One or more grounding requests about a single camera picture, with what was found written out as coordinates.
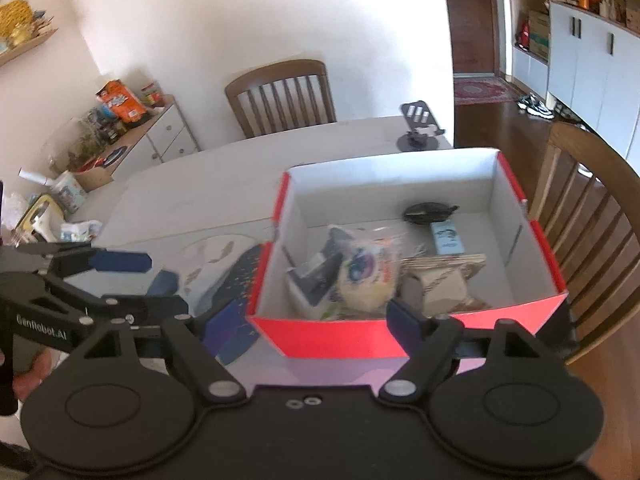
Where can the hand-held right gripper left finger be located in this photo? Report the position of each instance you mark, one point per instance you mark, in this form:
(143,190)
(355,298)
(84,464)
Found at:
(220,321)

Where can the pair of sneakers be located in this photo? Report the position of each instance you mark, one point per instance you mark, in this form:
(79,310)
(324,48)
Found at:
(536,106)

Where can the wooden dining chair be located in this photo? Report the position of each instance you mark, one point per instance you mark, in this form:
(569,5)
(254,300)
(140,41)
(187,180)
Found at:
(280,95)
(600,220)

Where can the grey phone stand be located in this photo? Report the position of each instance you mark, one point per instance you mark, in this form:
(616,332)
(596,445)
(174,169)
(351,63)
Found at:
(420,125)

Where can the small cardboard box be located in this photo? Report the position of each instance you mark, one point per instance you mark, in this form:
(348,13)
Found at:
(95,179)

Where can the blueberry bread packet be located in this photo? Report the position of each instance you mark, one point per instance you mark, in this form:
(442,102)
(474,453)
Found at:
(367,275)

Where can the white milk carton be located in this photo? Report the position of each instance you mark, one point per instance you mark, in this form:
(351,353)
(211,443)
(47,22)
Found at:
(447,237)

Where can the dark wooden door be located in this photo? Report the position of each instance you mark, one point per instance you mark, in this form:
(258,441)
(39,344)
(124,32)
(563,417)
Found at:
(470,20)

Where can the wooden wall shelf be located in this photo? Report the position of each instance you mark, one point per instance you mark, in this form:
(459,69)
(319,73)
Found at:
(25,45)

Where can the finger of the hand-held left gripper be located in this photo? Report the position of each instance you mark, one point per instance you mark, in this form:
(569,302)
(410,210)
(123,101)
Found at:
(120,261)
(165,284)

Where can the red patterned rug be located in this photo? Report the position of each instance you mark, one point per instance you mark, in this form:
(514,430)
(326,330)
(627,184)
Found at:
(482,91)

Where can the printed tissue packet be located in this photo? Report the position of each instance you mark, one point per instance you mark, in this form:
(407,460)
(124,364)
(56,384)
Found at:
(80,231)

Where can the red cardboard shoe box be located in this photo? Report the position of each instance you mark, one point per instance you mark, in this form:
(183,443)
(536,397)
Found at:
(350,337)

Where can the white marble desktop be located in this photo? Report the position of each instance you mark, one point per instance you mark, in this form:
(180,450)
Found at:
(200,185)

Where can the orange snack bag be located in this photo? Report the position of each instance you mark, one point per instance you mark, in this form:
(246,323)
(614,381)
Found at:
(122,102)

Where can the black wrapper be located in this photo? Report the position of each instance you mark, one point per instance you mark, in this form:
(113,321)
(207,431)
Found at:
(429,212)

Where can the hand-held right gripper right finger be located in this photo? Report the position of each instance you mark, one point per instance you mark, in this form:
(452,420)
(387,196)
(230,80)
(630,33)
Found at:
(404,321)

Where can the person's left hand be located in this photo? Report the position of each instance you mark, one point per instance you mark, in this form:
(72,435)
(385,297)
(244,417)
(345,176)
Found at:
(32,375)

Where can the white sideboard cabinet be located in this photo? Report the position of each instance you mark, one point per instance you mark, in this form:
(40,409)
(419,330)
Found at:
(165,135)

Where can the striped foil snack packet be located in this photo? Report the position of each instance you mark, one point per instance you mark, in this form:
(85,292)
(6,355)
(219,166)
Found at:
(445,285)

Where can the grey wall cabinet unit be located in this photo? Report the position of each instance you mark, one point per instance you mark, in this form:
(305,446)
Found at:
(590,50)

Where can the blue snack wrapper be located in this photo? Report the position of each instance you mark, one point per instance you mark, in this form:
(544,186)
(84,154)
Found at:
(317,272)

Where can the printed mug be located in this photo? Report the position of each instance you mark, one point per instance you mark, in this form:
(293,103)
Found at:
(70,190)

